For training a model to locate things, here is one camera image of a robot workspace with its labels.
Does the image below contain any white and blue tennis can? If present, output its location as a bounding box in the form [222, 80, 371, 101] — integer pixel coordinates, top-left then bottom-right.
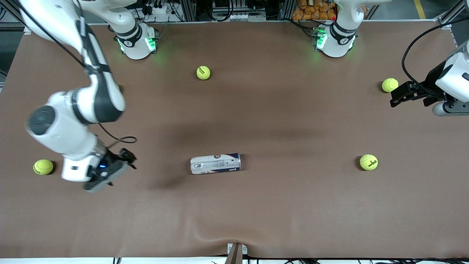
[190, 153, 241, 175]

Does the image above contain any bag of orange items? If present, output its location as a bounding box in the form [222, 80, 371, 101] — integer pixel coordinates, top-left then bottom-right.
[292, 0, 337, 21]

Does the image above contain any brown table cover mat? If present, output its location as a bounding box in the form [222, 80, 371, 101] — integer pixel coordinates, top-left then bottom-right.
[0, 20, 469, 259]

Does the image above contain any white power strip with plugs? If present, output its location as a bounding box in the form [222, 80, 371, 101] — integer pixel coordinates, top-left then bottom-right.
[145, 0, 171, 16]

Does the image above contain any long white power strip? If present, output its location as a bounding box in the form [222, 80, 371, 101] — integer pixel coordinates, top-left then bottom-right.
[213, 13, 257, 21]

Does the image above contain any aluminium frame profile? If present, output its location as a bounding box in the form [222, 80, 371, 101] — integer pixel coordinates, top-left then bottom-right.
[0, 0, 33, 30]
[438, 0, 469, 26]

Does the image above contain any metal table edge bracket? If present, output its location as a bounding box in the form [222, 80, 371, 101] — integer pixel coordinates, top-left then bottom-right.
[227, 243, 248, 264]

